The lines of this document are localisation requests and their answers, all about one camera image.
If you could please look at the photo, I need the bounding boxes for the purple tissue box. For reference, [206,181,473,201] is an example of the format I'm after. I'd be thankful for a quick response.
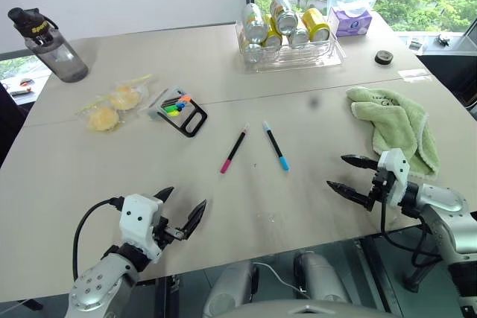
[326,6,374,38]

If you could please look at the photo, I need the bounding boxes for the silver can pale label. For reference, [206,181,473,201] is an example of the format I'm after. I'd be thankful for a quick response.
[288,25,311,49]
[241,39,264,64]
[241,2,271,44]
[269,0,300,35]

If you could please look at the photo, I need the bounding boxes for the black marker holder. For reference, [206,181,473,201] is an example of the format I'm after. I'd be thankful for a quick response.
[146,86,209,139]

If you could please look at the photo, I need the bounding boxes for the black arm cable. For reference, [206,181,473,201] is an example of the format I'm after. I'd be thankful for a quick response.
[379,198,444,269]
[72,196,125,282]

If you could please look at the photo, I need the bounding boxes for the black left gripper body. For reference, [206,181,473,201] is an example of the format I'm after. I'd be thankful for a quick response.
[153,215,187,251]

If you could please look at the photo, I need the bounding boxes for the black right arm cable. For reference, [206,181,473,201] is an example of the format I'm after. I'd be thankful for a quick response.
[379,198,444,269]

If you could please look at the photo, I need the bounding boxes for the black pen with blue caps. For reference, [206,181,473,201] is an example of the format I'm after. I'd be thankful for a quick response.
[261,120,291,172]

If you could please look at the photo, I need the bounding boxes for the green towel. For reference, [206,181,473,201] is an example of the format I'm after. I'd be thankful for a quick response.
[345,86,441,178]

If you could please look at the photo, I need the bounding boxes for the grey water bottle black lid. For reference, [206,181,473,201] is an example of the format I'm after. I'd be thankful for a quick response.
[7,7,90,84]

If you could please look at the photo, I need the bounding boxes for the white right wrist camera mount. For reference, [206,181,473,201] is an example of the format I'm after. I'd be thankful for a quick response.
[376,147,410,209]

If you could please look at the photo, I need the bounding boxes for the black pen with pink caps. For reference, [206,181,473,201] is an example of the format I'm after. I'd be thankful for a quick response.
[219,122,251,175]

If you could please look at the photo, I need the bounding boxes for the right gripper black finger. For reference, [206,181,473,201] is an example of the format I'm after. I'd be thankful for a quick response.
[326,180,374,212]
[340,153,380,171]

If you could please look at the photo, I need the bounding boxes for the thin white cable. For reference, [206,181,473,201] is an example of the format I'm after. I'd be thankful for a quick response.
[251,261,312,300]

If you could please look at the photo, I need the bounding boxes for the bagged yellow bread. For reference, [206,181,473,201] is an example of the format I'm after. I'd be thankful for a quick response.
[107,73,154,112]
[74,95,121,133]

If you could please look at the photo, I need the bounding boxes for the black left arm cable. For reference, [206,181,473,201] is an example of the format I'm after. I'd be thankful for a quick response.
[72,196,125,282]

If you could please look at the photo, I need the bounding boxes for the yellow drink can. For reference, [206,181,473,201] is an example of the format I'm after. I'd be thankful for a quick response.
[262,14,285,48]
[300,7,332,42]

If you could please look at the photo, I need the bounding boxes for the black table frame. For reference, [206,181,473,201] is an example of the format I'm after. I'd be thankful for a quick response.
[353,235,404,315]

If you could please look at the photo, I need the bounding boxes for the clear plastic can tray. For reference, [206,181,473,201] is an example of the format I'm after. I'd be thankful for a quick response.
[235,21,347,74]

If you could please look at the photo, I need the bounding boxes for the black tape roll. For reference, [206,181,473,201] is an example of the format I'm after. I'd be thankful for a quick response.
[373,49,395,66]

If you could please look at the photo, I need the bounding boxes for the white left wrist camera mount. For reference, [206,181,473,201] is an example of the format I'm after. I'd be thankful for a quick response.
[118,194,165,262]

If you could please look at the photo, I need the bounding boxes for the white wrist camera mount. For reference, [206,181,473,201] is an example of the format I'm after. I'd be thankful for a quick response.
[376,147,410,209]
[118,194,165,262]

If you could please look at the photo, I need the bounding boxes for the black furniture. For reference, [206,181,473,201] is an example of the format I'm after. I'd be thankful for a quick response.
[416,16,477,122]

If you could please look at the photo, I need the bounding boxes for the silver robot leg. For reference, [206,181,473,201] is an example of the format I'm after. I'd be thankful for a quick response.
[292,249,349,303]
[200,260,260,318]

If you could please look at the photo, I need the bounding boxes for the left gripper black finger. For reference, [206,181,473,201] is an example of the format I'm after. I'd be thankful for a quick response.
[153,185,175,206]
[180,199,208,241]

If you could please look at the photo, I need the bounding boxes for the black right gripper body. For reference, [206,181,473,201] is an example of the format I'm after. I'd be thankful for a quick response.
[366,166,394,212]

